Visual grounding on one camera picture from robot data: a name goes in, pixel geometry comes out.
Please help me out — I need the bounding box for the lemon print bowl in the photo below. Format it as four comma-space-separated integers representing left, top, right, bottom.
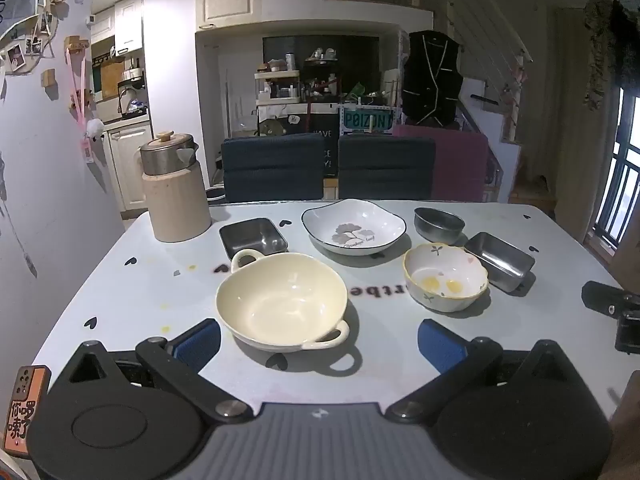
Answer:
402, 242, 489, 313

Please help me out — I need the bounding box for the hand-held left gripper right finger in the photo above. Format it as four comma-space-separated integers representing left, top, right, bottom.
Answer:
386, 318, 573, 422

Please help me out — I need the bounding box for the person's right forearm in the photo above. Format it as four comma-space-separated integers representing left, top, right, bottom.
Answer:
597, 385, 640, 480

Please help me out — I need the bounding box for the dried plant bunch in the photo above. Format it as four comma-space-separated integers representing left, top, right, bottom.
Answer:
582, 0, 640, 111

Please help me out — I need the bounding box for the dark blue chair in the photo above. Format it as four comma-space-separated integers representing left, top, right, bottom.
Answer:
337, 134, 437, 202
220, 133, 326, 204

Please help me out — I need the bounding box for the wall photo display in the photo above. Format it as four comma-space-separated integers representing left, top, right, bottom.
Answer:
0, 0, 68, 76

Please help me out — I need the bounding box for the round steel bowl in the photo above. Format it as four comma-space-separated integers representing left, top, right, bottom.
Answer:
413, 207, 466, 246

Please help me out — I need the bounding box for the square steel dish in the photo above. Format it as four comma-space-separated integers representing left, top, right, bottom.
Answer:
218, 217, 290, 262

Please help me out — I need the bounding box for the dark plush toy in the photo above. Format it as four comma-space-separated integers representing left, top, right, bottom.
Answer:
257, 115, 288, 137

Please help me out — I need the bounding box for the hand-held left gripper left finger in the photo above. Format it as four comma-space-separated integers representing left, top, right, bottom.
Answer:
66, 318, 253, 422

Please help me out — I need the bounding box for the white leaf print plate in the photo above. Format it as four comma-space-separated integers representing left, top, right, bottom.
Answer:
300, 198, 406, 257

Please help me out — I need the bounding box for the maroon chair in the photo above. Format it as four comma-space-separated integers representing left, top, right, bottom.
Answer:
392, 124, 491, 204

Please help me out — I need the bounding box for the rectangular steel dish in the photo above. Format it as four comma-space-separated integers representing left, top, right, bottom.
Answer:
463, 231, 536, 294

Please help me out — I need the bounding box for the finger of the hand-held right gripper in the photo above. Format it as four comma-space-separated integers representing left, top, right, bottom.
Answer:
582, 280, 640, 318

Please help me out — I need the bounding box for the black vest with white trim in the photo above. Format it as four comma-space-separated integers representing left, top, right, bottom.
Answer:
401, 30, 464, 127

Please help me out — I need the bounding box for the cream two-handled bowl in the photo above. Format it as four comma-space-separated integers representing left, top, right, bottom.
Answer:
215, 248, 351, 352

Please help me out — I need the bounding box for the black letter signboard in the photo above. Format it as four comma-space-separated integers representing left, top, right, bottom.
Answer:
300, 112, 342, 179

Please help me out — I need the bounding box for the orange printed card case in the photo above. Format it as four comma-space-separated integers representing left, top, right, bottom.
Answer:
1, 365, 52, 457

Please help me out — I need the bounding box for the white storage rack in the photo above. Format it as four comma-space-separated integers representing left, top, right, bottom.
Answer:
254, 70, 304, 107

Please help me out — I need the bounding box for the beige thermos jug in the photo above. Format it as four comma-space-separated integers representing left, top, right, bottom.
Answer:
139, 130, 214, 244

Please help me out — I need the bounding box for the white kitchen base cabinet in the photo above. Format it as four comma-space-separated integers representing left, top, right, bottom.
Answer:
107, 122, 153, 211

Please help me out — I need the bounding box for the black window railing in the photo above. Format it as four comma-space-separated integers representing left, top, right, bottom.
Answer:
592, 145, 640, 251

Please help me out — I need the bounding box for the white kitchen wall cabinet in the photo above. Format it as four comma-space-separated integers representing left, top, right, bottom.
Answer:
114, 0, 146, 57

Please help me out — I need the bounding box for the teal letter sign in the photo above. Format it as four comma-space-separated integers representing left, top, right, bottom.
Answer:
340, 106, 396, 136

